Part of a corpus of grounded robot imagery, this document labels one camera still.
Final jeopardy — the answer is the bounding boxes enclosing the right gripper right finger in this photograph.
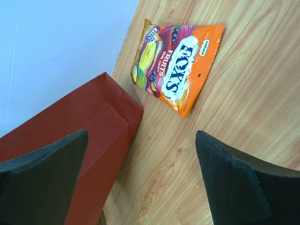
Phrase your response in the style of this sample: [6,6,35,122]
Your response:
[195,130,300,225]

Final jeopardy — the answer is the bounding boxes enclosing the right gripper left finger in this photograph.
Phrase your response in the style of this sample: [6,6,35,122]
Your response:
[0,129,89,225]

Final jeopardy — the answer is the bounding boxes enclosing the red brown paper bag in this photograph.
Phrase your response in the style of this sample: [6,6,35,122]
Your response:
[0,73,143,225]

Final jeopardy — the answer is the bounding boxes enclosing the orange snack packet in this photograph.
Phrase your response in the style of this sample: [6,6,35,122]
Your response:
[130,19,225,118]

